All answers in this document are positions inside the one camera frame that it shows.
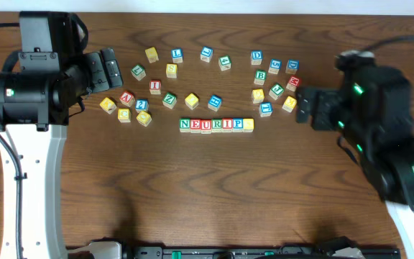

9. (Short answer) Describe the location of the blue P block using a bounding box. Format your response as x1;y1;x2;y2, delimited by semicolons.
232;118;244;132

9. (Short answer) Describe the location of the green N block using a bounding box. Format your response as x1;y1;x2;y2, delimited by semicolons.
179;118;190;132

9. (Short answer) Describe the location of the red i block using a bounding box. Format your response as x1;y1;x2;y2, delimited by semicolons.
149;80;162;95
221;118;233;132

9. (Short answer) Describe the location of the red E block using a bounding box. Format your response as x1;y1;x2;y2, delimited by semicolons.
190;119;201;133

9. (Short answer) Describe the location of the green R block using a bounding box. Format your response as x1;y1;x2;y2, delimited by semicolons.
211;119;223;133

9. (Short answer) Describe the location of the red U block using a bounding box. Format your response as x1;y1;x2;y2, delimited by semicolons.
201;119;212;134

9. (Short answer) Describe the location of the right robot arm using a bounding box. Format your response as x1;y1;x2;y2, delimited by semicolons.
296;65;414;258

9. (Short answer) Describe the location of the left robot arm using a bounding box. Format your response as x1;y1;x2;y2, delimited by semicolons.
0;48;123;258

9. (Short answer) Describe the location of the yellow K block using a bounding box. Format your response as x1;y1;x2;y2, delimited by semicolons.
100;97;117;114

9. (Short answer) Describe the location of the yellow X block right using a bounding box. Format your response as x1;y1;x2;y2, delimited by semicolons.
282;96;297;113

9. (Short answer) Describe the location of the red A block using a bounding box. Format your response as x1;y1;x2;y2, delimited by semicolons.
119;91;135;107

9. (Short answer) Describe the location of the green L block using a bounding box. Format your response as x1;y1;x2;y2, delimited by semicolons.
131;64;146;81

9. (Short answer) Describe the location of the red M block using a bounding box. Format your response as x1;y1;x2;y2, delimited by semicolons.
286;76;301;91

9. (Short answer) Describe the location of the yellow C block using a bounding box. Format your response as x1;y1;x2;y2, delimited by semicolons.
118;109;132;123

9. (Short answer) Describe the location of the blue 2 block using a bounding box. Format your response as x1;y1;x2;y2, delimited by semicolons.
135;99;149;113

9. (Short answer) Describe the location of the green J block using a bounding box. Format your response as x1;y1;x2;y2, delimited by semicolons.
269;83;285;100

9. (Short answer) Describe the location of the blue D block right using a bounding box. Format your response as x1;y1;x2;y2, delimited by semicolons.
285;59;299;75

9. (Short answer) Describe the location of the blue d block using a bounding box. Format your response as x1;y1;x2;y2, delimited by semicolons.
285;59;299;75
250;50;263;65

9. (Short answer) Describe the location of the blue T block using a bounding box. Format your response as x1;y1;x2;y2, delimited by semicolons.
259;102;273;117

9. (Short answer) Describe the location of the blue 5 block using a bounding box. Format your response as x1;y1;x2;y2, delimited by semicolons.
268;59;282;75

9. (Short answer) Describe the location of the yellow S block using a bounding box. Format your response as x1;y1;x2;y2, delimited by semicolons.
166;63;178;78

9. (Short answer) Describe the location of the green B block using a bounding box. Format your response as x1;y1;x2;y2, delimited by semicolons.
254;70;267;86

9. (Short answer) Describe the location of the green Z block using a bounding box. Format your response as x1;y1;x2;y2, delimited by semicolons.
162;92;177;109

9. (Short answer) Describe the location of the yellow tilted O block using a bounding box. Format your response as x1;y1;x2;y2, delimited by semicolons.
185;93;199;110

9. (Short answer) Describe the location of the blue tilted L block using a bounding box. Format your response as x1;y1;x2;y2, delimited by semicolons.
200;46;213;63

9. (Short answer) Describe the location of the blue H block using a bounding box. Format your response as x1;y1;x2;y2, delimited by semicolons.
208;95;222;112

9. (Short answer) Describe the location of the green 4 block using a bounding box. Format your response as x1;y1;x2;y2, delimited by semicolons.
218;55;231;71

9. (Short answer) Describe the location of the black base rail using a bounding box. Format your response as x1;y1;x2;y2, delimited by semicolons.
66;237;403;259

